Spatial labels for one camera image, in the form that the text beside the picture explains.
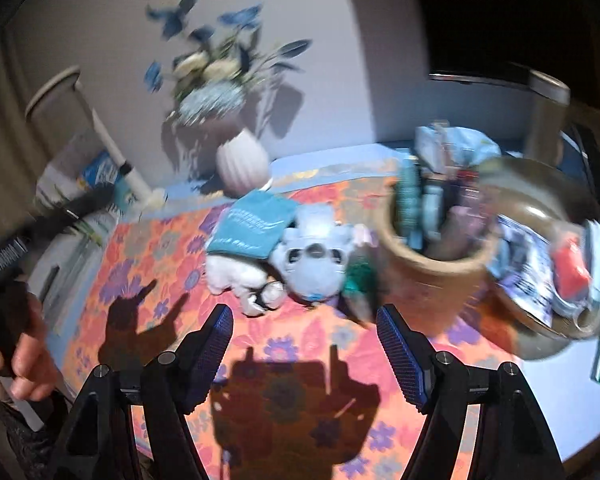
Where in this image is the small green plush toy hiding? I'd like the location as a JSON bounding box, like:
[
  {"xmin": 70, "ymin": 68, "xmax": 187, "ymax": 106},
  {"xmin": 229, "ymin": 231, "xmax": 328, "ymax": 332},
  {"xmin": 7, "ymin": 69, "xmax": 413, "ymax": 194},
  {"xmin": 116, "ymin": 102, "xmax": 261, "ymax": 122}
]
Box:
[{"xmin": 341, "ymin": 255, "xmax": 382, "ymax": 312}]

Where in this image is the blue face mask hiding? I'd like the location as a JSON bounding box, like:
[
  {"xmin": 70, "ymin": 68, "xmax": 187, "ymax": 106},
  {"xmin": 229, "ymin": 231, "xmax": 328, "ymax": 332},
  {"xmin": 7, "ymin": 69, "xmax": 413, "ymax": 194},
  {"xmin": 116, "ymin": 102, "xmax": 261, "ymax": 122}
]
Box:
[{"xmin": 414, "ymin": 122, "xmax": 502, "ymax": 168}]

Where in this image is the white plush toy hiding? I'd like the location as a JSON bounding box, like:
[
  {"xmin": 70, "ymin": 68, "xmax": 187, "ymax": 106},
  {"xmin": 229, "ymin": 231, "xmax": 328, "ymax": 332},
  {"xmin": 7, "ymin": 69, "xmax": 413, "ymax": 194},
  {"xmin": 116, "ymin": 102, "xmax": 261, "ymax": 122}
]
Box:
[{"xmin": 204, "ymin": 252, "xmax": 286, "ymax": 318}]

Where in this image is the blue and white snack packet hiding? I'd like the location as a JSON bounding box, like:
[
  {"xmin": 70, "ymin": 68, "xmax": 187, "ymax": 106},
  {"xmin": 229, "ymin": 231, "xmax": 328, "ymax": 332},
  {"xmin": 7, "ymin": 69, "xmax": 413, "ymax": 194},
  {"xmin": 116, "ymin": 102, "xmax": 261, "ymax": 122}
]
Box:
[{"xmin": 494, "ymin": 214, "xmax": 556, "ymax": 328}]

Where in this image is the blue and white flower bouquet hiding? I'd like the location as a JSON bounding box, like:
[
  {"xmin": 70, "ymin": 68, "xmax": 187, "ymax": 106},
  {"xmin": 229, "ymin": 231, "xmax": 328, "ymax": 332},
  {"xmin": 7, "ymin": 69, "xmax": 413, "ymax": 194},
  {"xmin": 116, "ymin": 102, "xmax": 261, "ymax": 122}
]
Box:
[{"xmin": 144, "ymin": 0, "xmax": 313, "ymax": 127}]

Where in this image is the white ribbed vase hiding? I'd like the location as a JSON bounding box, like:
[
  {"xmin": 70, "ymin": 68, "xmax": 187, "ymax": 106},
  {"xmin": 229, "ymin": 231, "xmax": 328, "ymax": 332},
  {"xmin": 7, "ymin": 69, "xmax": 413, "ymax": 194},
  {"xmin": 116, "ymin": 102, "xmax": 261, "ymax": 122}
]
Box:
[{"xmin": 215, "ymin": 127, "xmax": 272, "ymax": 197}]

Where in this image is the row of books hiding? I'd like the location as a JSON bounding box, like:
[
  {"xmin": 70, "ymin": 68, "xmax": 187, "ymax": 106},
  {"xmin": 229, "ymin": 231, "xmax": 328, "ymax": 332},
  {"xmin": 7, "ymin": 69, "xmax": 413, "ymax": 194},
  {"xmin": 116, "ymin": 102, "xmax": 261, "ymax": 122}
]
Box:
[{"xmin": 35, "ymin": 130, "xmax": 137, "ymax": 243}]

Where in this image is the person's left hand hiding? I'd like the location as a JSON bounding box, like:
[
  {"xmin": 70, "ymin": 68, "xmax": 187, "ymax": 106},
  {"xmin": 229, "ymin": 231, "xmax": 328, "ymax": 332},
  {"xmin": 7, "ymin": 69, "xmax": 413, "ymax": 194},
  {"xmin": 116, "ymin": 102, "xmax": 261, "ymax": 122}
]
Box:
[{"xmin": 0, "ymin": 292, "xmax": 62, "ymax": 402}]

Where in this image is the brown printed storage container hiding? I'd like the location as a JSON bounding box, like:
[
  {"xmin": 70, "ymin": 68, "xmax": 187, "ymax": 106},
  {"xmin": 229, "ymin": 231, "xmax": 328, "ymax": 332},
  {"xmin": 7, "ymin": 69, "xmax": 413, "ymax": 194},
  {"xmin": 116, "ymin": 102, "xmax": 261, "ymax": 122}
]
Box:
[{"xmin": 376, "ymin": 180, "xmax": 502, "ymax": 342}]

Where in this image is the grey plush toy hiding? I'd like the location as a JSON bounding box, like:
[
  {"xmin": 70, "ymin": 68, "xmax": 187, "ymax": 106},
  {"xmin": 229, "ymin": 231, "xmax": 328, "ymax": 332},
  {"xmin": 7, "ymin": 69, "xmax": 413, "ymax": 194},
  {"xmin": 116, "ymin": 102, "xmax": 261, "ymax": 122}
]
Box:
[{"xmin": 270, "ymin": 205, "xmax": 370, "ymax": 307}]

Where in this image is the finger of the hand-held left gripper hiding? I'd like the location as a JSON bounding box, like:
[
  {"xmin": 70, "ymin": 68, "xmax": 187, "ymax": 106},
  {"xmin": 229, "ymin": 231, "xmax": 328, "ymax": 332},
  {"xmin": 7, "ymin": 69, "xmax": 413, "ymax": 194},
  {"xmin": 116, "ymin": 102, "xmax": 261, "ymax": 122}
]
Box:
[{"xmin": 35, "ymin": 185, "xmax": 118, "ymax": 233}]

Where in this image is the purple tissue packet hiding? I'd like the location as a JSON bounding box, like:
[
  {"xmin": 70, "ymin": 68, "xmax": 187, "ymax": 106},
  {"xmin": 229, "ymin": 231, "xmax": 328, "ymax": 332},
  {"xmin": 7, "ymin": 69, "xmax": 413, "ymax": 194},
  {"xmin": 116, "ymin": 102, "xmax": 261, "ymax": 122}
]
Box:
[{"xmin": 445, "ymin": 170, "xmax": 487, "ymax": 257}]

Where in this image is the red packet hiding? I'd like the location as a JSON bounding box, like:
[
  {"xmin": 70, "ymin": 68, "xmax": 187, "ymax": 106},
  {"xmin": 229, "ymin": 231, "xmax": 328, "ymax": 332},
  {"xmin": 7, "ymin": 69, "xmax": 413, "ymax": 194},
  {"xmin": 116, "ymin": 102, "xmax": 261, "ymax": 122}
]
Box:
[{"xmin": 552, "ymin": 237, "xmax": 593, "ymax": 302}]

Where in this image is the floral orange tablecloth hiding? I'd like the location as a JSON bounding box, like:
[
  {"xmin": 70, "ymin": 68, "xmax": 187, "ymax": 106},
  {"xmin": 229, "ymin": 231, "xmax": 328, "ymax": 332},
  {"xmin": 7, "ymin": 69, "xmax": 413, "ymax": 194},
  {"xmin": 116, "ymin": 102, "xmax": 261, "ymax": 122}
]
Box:
[{"xmin": 62, "ymin": 157, "xmax": 526, "ymax": 480}]

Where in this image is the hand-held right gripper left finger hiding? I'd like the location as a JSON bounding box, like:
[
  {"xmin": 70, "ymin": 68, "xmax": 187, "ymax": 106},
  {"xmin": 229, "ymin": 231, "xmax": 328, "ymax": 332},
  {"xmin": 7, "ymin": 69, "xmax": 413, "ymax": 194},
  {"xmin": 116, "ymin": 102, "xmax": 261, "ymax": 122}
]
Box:
[{"xmin": 47, "ymin": 305, "xmax": 233, "ymax": 480}]

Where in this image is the steel tumbler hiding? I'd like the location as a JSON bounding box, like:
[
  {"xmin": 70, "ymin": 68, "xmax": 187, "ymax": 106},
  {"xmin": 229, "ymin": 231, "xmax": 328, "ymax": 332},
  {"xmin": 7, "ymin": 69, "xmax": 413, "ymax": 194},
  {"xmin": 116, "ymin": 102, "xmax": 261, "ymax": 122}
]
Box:
[{"xmin": 526, "ymin": 71, "xmax": 572, "ymax": 162}]

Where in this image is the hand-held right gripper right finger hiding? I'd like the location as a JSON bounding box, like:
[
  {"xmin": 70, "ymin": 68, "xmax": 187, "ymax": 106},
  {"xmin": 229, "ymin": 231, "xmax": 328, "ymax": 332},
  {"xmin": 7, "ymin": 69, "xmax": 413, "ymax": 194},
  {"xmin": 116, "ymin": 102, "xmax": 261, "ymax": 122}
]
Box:
[{"xmin": 377, "ymin": 305, "xmax": 566, "ymax": 480}]

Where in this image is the brown bowl with packets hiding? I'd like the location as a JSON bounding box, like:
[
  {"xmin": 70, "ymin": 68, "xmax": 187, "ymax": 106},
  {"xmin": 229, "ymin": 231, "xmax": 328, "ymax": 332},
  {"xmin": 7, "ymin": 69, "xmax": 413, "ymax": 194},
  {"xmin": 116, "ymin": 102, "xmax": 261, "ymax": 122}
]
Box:
[{"xmin": 472, "ymin": 157, "xmax": 600, "ymax": 362}]

